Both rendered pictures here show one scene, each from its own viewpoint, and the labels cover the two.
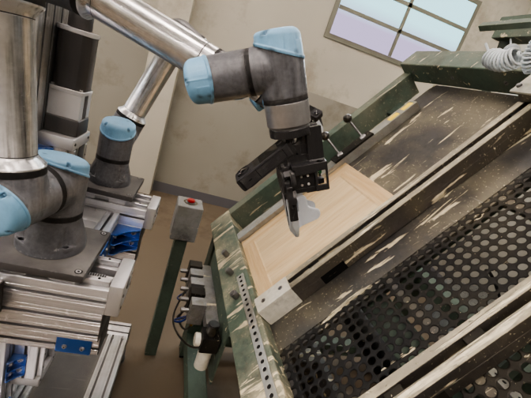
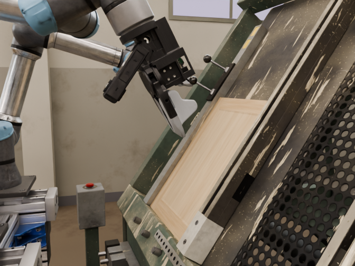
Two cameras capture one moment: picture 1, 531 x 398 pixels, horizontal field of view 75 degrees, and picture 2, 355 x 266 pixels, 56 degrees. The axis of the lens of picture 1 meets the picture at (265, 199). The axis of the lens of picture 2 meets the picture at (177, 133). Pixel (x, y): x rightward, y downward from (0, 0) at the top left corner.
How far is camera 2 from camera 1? 0.17 m
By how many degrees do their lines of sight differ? 10
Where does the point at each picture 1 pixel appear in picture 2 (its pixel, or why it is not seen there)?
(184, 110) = (66, 121)
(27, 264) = not seen: outside the picture
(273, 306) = (195, 243)
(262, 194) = (156, 157)
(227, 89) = (65, 6)
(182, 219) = (85, 205)
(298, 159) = (156, 55)
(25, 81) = not seen: outside the picture
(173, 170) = (72, 181)
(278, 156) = (136, 58)
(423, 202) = (298, 92)
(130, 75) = not seen: hidden behind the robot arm
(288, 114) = (129, 11)
